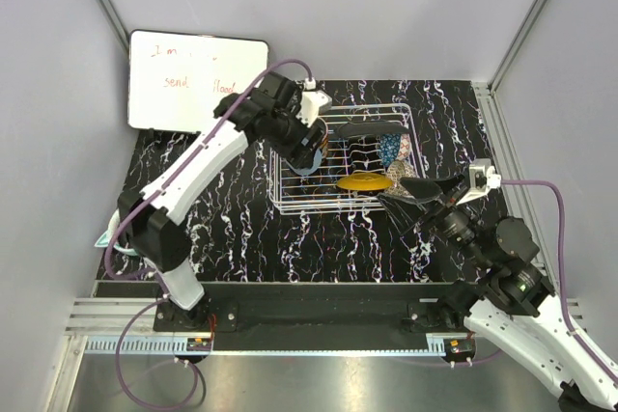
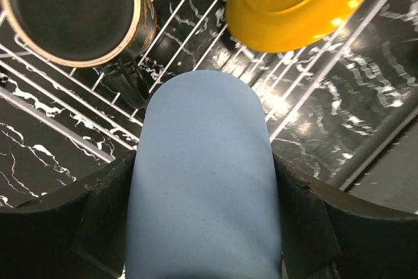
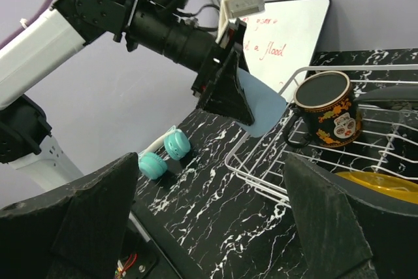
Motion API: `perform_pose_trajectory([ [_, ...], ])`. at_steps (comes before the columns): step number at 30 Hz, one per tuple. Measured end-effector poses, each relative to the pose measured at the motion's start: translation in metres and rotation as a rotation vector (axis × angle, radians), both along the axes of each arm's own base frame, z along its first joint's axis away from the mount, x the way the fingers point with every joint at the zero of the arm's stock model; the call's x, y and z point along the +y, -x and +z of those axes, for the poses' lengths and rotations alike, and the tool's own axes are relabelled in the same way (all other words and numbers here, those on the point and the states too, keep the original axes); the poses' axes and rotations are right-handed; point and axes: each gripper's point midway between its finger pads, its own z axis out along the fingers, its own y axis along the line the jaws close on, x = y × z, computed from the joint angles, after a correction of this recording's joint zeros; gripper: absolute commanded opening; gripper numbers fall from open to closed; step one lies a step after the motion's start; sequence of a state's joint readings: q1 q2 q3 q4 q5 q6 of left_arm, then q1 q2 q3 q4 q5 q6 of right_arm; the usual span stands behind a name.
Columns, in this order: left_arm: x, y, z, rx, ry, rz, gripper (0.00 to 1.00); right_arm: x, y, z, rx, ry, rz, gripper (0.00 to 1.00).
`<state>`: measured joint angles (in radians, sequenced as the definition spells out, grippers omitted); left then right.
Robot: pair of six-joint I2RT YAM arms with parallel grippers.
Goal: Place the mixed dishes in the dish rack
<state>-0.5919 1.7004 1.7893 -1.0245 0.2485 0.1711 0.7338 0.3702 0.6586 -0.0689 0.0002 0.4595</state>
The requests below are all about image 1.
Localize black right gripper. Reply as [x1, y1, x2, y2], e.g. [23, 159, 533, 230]
[376, 170, 492, 270]

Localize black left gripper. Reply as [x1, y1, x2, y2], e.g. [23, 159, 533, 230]
[268, 103, 326, 170]

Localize red black mug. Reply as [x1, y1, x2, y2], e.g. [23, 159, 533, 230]
[317, 119, 329, 161]

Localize light blue plastic cup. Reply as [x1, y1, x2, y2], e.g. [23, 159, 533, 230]
[290, 150, 323, 177]

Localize yellow patterned small plate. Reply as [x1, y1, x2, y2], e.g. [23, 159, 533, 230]
[336, 172, 393, 192]

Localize black floral square plate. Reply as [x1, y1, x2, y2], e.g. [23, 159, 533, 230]
[334, 121, 409, 139]

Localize blue patterned bowl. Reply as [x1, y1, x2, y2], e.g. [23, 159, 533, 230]
[379, 134, 411, 168]

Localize white wire dish rack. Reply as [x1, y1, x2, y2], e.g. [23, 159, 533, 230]
[268, 103, 425, 215]

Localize red white patterned bowl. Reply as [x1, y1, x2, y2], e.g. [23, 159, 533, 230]
[385, 160, 418, 197]

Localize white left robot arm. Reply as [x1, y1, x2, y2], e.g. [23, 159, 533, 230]
[118, 71, 332, 331]

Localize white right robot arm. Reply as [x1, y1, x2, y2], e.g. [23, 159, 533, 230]
[379, 174, 617, 411]

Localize white whiteboard with red writing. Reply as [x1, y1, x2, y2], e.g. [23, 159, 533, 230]
[127, 30, 268, 132]

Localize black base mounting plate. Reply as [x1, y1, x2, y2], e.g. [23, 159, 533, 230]
[154, 290, 464, 333]

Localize teal cat ear headphones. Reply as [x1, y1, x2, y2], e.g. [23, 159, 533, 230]
[95, 209, 138, 257]

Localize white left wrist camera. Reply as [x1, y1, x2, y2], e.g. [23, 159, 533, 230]
[296, 78, 332, 126]

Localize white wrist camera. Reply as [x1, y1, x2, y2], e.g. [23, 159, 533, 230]
[456, 158, 502, 206]
[296, 78, 332, 126]

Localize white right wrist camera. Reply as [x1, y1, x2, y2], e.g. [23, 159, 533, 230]
[456, 158, 502, 206]

